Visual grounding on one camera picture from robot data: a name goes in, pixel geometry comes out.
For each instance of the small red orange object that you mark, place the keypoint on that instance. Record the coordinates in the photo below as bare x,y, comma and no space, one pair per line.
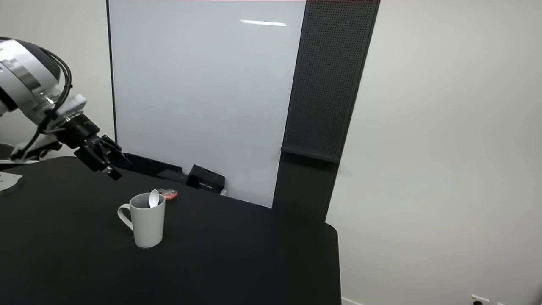
172,195

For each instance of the white ceramic mug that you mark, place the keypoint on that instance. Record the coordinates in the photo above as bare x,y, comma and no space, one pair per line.
150,226

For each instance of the small black box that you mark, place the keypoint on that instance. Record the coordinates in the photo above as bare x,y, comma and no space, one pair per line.
206,180

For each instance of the white plastic spoon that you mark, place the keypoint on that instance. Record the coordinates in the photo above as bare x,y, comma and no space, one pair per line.
155,197

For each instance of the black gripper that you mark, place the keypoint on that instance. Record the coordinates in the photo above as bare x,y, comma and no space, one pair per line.
86,136

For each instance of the white board panel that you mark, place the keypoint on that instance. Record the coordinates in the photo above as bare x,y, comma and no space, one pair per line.
197,85

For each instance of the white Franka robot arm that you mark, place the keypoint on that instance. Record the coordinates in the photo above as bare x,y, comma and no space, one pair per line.
23,73

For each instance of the dark grey pillar panel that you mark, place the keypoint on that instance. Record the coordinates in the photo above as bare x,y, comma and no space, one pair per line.
328,85

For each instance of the black open tray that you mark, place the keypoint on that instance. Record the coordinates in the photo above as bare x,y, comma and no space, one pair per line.
147,166

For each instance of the silver metal mounting plate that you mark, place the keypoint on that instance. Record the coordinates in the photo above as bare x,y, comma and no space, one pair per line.
8,180

